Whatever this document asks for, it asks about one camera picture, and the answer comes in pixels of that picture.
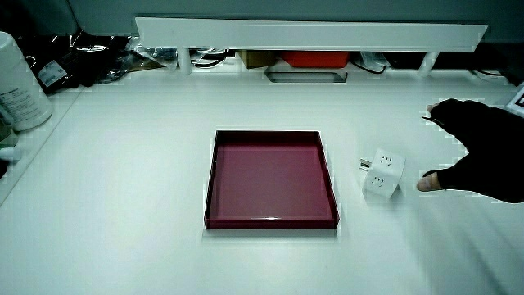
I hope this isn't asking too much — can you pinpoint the person's right hand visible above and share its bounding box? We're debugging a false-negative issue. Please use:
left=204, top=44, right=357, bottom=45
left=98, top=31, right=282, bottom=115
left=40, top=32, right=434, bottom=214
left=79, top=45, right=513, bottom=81
left=416, top=81, right=524, bottom=204

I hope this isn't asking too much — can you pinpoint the black plastic bag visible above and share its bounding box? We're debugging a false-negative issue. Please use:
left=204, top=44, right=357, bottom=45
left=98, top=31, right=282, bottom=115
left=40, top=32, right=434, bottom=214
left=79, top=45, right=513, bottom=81
left=19, top=33, right=136, bottom=94

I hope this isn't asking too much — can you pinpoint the orange box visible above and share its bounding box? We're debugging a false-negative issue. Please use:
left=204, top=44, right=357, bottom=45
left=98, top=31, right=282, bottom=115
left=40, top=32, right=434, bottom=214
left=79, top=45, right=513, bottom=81
left=280, top=51, right=351, bottom=70

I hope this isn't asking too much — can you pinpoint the white cylindrical canister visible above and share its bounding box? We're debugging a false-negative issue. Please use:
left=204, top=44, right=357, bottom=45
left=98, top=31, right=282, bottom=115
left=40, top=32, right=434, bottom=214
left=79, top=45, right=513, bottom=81
left=0, top=31, right=54, bottom=133

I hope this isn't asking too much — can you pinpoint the small translucent bottle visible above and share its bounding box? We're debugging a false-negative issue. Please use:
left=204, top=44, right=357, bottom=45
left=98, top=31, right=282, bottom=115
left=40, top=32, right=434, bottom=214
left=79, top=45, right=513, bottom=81
left=0, top=118, right=22, bottom=161

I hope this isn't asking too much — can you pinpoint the brown cardboard box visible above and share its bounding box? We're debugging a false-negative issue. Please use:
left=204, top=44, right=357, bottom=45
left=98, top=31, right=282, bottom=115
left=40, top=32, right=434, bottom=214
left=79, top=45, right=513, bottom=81
left=237, top=49, right=278, bottom=70

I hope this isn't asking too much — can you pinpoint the clear plastic bag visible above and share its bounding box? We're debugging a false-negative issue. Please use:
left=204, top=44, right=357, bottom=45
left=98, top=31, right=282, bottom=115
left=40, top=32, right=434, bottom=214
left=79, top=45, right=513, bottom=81
left=126, top=36, right=181, bottom=70

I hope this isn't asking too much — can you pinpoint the white desk shelf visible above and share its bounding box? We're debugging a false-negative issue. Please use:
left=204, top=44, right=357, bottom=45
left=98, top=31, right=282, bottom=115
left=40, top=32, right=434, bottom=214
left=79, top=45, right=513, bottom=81
left=134, top=16, right=489, bottom=77

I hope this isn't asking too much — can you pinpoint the white cube socket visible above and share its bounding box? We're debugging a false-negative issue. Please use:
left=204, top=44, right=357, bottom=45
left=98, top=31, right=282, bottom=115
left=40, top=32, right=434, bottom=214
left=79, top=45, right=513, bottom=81
left=359, top=147, right=406, bottom=200

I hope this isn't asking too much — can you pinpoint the dark red square tray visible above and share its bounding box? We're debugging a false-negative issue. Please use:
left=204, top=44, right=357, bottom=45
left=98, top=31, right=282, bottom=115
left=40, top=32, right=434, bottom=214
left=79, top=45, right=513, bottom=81
left=204, top=129, right=341, bottom=230

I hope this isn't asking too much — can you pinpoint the black cable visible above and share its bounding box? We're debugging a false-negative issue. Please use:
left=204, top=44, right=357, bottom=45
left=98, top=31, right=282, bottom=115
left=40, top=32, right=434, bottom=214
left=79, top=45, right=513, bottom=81
left=190, top=49, right=228, bottom=69
left=350, top=52, right=389, bottom=75

